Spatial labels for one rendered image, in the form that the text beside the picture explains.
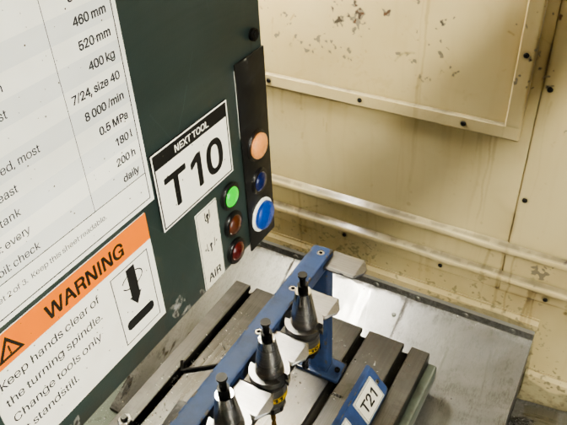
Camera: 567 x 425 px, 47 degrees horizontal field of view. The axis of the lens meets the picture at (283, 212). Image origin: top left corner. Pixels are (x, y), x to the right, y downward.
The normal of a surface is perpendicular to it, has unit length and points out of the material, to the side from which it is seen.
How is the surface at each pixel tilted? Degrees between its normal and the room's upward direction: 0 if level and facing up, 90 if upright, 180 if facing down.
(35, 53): 90
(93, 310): 90
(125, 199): 90
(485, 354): 24
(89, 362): 90
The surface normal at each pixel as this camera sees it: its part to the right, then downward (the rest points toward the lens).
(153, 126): 0.87, 0.27
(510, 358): -0.24, -0.50
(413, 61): -0.50, 0.54
